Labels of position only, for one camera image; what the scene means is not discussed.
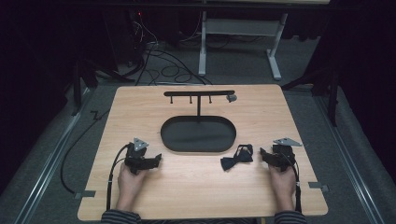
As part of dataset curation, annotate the person's right hand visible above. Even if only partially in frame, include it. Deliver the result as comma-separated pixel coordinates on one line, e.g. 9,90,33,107
267,163,297,202

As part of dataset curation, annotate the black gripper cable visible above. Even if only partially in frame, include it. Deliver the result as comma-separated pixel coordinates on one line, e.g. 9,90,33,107
106,143,131,212
286,155,303,214

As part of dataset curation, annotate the black hanger stand with tray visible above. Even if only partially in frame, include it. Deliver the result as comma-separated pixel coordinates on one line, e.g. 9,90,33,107
160,90,237,154

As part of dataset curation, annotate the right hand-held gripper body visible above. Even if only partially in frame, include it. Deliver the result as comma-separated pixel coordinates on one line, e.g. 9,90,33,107
270,137,304,173

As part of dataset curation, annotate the black tripod stand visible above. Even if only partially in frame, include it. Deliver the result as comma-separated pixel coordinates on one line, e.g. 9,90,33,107
70,58,135,118
280,66,341,128

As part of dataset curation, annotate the tangle of black cables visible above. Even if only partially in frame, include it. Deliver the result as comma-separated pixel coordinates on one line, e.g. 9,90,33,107
133,12,214,87

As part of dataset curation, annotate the black bow tie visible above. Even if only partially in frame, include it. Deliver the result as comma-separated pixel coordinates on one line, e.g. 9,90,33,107
219,143,254,172

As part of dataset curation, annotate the white desk frame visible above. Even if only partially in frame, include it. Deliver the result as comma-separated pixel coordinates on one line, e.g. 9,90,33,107
197,11,290,82

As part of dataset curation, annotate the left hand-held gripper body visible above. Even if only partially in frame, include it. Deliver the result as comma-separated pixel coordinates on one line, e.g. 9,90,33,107
123,137,149,175

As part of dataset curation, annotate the metal floor rail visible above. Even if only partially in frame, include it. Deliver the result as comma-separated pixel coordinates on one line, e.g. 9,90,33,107
12,88,92,224
312,94,389,224

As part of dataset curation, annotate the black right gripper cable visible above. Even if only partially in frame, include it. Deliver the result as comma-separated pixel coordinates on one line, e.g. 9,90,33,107
286,155,303,214

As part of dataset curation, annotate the person's left hand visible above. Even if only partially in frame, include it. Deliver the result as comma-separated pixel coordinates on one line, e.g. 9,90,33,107
117,161,150,203

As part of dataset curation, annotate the grey tape piece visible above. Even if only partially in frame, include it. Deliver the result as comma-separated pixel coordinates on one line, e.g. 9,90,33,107
74,189,96,201
307,181,330,193

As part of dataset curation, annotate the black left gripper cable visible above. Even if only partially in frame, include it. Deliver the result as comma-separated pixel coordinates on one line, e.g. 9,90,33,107
106,143,131,212

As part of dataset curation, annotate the black floor cable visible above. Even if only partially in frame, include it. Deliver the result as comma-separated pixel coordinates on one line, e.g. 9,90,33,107
60,108,110,195

